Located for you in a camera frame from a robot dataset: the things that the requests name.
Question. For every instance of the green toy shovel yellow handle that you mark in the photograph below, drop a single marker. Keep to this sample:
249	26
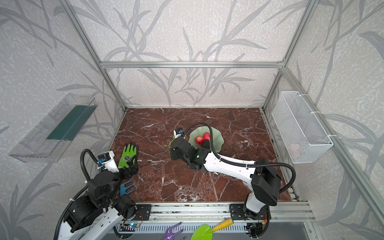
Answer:
205	232

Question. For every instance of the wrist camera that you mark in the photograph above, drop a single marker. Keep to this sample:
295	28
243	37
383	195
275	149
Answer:
107	162
178	132

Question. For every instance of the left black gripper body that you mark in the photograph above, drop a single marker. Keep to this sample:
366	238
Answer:
129	170

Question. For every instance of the dark fake avocado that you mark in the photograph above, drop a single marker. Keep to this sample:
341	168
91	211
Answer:
206	144

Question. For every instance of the red fake apple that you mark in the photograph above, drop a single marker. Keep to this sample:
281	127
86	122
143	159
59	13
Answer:
207	136

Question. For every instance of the white wire mesh basket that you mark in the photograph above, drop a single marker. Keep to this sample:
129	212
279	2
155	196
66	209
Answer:
298	124

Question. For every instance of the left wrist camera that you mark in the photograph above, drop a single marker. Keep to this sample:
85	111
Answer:
107	162

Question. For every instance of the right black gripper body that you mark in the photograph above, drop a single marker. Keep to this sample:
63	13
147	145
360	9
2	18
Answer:
177	146

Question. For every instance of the blue toy garden fork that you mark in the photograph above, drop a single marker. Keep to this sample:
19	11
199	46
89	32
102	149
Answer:
127	188

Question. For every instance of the light green wavy fruit bowl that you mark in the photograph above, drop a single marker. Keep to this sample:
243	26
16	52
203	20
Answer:
200	134

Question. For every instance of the pink item in basket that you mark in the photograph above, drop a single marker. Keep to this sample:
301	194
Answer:
294	151

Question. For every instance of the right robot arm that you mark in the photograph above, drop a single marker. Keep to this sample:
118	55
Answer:
265	180

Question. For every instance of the aluminium front rail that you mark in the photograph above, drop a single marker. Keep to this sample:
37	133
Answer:
215	212

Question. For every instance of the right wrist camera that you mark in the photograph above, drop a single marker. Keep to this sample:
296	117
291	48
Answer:
178	132

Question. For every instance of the purple toy garden fork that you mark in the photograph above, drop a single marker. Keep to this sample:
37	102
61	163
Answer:
171	233

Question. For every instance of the green black work glove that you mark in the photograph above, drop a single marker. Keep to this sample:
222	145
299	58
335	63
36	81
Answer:
129	156

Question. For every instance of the clear plastic wall shelf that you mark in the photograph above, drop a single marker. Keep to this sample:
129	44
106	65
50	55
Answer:
47	142

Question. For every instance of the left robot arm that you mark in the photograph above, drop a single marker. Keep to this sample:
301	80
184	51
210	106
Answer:
99	197

